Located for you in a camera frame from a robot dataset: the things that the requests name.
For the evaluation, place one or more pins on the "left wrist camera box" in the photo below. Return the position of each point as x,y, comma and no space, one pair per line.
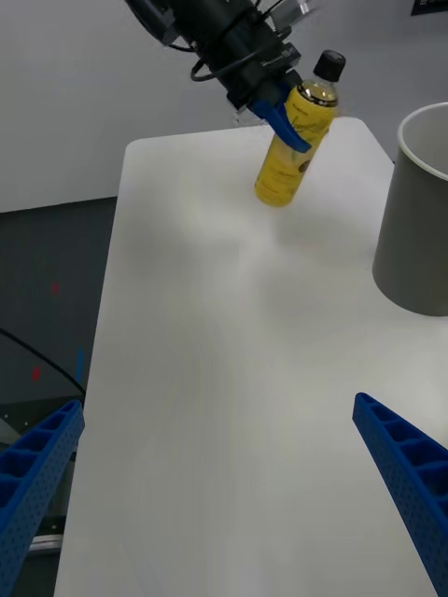
294,8

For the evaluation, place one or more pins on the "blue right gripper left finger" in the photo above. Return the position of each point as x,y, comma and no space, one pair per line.
32,485

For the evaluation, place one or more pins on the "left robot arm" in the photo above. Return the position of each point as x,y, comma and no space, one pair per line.
205,18

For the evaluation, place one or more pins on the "yellow bottle with black cap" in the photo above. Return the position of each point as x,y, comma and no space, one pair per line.
289,168

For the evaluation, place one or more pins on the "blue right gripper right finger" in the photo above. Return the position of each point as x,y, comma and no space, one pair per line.
410,480

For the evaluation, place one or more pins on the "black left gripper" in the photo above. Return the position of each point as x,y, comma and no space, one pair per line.
256,65

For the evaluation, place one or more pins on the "grey waste bin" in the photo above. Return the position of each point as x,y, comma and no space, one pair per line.
413,233

